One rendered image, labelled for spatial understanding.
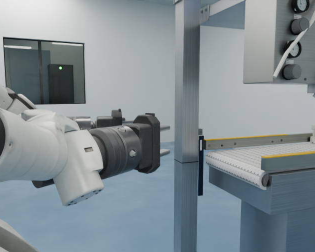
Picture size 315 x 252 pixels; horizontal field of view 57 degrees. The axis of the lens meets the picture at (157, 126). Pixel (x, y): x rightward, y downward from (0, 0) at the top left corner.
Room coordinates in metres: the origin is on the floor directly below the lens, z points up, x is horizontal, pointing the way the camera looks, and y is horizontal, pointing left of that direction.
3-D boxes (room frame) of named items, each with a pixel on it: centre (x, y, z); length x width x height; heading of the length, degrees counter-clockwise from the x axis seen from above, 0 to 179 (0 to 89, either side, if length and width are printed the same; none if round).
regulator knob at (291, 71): (0.64, -0.29, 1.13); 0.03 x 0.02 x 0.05; 111
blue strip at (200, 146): (0.93, -0.14, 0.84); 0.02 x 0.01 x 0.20; 111
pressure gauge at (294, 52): (0.64, -0.29, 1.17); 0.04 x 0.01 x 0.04; 111
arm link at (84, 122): (0.76, 0.16, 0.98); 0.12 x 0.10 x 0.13; 103
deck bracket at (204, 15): (0.91, -0.14, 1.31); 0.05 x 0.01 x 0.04; 21
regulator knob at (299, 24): (0.64, -0.30, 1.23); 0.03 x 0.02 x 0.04; 111
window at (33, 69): (5.32, 1.99, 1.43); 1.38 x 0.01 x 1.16; 117
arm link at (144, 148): (0.55, 0.05, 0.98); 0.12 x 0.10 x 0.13; 143
